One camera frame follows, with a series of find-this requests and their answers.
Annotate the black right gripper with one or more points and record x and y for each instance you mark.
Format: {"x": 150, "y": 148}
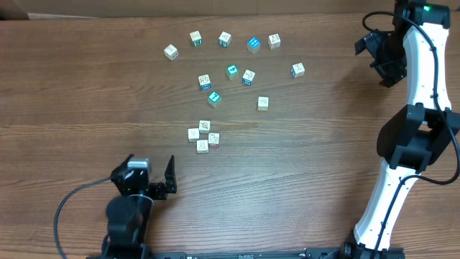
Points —
{"x": 382, "y": 56}

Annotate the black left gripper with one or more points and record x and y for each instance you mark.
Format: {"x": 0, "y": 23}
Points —
{"x": 152, "y": 188}

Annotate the wooden block green side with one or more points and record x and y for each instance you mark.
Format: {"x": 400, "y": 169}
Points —
{"x": 196, "y": 38}
{"x": 202, "y": 146}

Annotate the wooden block leaf drawing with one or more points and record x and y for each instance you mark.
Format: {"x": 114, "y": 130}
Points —
{"x": 204, "y": 126}

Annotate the wooden block red ladybug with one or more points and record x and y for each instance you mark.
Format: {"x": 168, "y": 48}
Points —
{"x": 213, "y": 139}

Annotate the green number seven block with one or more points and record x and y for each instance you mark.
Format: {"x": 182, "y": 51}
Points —
{"x": 214, "y": 99}

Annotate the wooden block blue side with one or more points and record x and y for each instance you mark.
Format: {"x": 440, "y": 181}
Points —
{"x": 297, "y": 70}
{"x": 204, "y": 82}

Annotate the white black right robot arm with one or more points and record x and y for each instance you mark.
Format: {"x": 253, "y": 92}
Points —
{"x": 417, "y": 135}

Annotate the green top wooden block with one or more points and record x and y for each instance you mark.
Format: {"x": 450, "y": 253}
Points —
{"x": 232, "y": 72}

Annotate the blue top wooden block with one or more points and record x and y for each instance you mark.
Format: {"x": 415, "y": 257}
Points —
{"x": 253, "y": 45}

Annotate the wooden block blue drawing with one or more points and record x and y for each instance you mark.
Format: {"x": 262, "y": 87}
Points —
{"x": 248, "y": 77}

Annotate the wooden block teal side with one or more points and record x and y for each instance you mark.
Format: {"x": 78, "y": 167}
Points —
{"x": 224, "y": 39}

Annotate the cardboard strip at back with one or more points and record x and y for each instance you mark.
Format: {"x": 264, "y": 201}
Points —
{"x": 21, "y": 9}

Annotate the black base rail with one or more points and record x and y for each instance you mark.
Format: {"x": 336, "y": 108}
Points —
{"x": 251, "y": 254}

